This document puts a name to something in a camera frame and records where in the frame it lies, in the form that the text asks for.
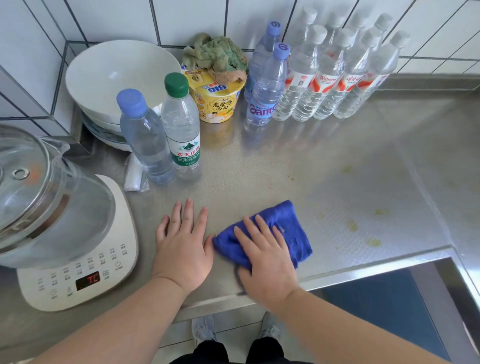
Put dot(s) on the person's left hand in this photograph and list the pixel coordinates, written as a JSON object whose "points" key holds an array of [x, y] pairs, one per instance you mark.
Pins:
{"points": [[182, 255]]}

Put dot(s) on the person's right hand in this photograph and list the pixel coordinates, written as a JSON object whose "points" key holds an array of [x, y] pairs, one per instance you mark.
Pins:
{"points": [[270, 273]]}

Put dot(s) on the person's left little finger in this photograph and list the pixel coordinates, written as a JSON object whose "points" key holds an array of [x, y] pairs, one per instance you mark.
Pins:
{"points": [[162, 228]]}

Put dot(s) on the person's right little finger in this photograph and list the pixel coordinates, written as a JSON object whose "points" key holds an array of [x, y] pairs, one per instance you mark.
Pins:
{"points": [[280, 239]]}

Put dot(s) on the person's right thumb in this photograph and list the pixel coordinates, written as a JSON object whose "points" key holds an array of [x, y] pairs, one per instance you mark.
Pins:
{"points": [[242, 278]]}

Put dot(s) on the person's right middle finger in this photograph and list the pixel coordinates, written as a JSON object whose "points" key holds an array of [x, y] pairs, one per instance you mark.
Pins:
{"points": [[257, 231]]}

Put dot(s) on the person's left thumb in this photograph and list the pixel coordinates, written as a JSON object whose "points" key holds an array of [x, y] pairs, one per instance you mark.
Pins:
{"points": [[209, 248]]}

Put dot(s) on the person's left middle finger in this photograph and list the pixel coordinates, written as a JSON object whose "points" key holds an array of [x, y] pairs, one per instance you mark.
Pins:
{"points": [[187, 216]]}

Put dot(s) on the blue cleaning cloth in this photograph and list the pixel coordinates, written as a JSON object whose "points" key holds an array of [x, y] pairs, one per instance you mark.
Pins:
{"points": [[290, 228]]}

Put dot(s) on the person's right forearm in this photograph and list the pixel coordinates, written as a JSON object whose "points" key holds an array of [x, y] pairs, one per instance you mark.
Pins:
{"points": [[337, 330]]}

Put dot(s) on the person's left forearm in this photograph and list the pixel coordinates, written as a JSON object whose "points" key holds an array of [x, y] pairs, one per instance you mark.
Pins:
{"points": [[123, 326]]}

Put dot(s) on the grey right shoe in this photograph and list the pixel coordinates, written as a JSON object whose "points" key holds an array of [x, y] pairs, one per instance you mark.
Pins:
{"points": [[270, 327]]}

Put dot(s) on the grey shoe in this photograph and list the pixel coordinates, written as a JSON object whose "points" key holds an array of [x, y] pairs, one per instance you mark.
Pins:
{"points": [[270, 327], [203, 330]]}

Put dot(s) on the white plastic bag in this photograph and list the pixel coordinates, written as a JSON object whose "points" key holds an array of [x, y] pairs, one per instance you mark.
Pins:
{"points": [[133, 176]]}

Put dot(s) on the white electric kettle base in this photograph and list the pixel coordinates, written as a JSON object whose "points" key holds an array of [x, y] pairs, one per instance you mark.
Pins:
{"points": [[112, 262]]}

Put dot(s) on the grey left shoe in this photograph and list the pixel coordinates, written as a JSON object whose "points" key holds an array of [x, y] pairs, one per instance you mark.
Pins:
{"points": [[203, 330]]}

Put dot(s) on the unlabelled blue-capped water bottle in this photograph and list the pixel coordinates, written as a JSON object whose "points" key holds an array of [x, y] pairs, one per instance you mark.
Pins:
{"points": [[146, 146]]}

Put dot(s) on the black trousers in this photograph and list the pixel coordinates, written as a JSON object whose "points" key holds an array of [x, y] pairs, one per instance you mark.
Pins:
{"points": [[210, 354]]}

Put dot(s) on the glass kettle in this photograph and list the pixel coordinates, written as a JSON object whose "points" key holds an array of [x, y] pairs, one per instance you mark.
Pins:
{"points": [[75, 210]]}

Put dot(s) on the green-capped water bottle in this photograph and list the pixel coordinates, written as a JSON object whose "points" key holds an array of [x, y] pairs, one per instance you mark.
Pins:
{"points": [[182, 127]]}

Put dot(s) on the stack of white plates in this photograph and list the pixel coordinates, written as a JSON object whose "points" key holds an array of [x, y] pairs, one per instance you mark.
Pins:
{"points": [[103, 135]]}

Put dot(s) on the yellow instant noodle cup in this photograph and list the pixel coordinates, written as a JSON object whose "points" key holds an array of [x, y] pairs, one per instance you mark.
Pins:
{"points": [[215, 101]]}

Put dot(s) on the stainless steel sink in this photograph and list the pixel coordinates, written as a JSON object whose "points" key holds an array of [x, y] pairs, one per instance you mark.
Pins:
{"points": [[390, 307]]}

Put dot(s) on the labelled blue-capped water bottle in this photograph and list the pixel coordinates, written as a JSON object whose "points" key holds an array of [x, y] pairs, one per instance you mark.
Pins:
{"points": [[260, 52], [267, 90]]}

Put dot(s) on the glass kettle lid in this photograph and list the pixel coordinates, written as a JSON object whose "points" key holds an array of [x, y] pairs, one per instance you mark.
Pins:
{"points": [[22, 187]]}

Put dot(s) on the large white bowl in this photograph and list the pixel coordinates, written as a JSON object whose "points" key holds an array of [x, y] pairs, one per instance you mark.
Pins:
{"points": [[116, 75]]}

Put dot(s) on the green crumpled rag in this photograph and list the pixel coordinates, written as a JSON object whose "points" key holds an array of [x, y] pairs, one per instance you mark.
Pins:
{"points": [[215, 54]]}

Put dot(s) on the group of white-capped water bottles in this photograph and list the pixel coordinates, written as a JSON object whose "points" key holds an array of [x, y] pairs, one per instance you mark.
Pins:
{"points": [[330, 75]]}

